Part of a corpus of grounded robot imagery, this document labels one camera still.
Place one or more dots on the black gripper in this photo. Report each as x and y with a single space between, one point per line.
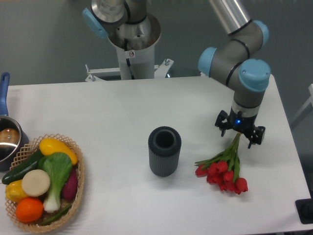
239 123

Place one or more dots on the red tulip bouquet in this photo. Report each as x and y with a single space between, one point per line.
223 169

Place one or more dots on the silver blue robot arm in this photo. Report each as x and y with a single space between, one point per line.
234 67

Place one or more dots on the dark grey ribbed vase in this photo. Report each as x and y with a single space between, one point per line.
164 145

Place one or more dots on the black device at table edge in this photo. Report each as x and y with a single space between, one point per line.
305 210

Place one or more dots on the purple sweet potato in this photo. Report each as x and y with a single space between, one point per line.
70 188

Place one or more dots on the green bok choy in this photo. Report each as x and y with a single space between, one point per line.
58 167

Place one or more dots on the green chili pepper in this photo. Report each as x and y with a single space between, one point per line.
57 216

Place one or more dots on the yellow squash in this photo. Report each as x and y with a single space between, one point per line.
49 146

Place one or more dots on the beige round disc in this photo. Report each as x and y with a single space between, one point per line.
36 183

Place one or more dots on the orange fruit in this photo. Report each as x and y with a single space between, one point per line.
29 210

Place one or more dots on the green cucumber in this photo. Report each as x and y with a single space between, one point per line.
17 173

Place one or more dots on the yellow bell pepper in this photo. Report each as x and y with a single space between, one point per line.
14 191

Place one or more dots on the white metal frame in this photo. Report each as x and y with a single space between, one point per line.
304 110

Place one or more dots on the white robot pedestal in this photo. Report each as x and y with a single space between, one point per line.
135 49

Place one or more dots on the blue handled saucepan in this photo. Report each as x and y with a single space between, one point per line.
12 137

